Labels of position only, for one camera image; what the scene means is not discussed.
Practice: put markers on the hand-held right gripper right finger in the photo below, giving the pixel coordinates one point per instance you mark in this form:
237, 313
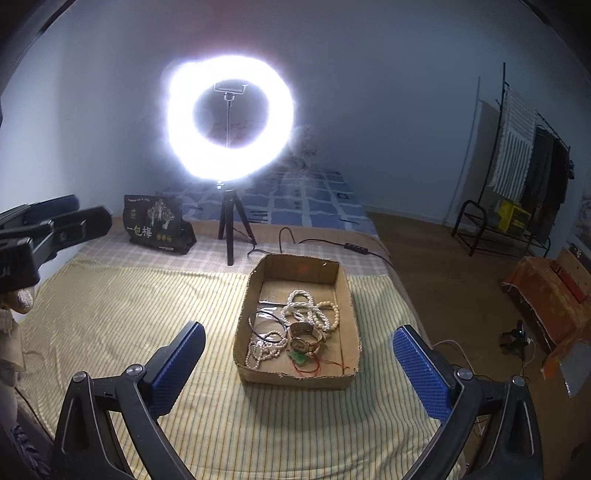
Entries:
420, 374

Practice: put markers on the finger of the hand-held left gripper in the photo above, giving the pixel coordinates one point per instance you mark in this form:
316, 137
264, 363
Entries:
51, 206
85, 224

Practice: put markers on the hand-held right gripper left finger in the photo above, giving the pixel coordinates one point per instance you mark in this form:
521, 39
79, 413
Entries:
180, 369

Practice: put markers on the black bangle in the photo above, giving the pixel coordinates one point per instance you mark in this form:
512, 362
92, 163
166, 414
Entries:
251, 323

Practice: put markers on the cardboard box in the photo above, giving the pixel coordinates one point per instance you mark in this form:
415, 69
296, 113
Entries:
295, 379

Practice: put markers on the person's left forearm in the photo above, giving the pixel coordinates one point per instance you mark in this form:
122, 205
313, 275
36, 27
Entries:
7, 337

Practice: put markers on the person's left hand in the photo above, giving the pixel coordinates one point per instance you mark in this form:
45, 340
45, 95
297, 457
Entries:
21, 300

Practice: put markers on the black printed bag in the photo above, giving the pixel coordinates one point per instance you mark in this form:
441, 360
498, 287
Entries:
157, 230

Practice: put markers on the yellow striped cloth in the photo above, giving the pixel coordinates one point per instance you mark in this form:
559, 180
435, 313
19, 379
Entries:
138, 300

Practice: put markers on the gold wristwatch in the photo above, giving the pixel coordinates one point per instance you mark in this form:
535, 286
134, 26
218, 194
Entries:
300, 344

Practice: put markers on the orange covered box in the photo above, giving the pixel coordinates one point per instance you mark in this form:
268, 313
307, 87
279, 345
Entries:
531, 286

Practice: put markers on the black tripod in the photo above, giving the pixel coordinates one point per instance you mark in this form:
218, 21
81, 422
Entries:
229, 230

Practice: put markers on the red box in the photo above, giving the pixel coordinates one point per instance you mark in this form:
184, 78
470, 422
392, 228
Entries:
568, 281

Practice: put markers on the black metal stand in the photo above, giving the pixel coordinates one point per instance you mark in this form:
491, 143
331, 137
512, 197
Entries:
471, 205

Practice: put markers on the phone holder clamp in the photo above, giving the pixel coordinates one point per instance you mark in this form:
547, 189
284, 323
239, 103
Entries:
227, 115

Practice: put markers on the yellow box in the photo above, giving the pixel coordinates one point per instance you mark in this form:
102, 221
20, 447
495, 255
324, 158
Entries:
515, 219

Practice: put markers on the blue patterned bed sheet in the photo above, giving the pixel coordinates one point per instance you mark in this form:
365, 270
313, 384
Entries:
314, 198

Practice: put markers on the dark hanging clothes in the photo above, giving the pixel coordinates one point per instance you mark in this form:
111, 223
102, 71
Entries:
549, 184

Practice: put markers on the tall beige board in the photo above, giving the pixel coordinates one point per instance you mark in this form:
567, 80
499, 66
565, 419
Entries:
480, 152

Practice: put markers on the folded floral quilt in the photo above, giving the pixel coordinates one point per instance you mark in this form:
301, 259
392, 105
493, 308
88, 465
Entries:
307, 152

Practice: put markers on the striped towel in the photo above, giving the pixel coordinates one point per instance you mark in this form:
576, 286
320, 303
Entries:
512, 147

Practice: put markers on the black clothes rack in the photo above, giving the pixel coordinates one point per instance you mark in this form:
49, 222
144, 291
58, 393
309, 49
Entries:
504, 78

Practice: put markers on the black inline switch box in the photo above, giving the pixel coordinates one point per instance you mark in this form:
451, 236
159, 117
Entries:
355, 247

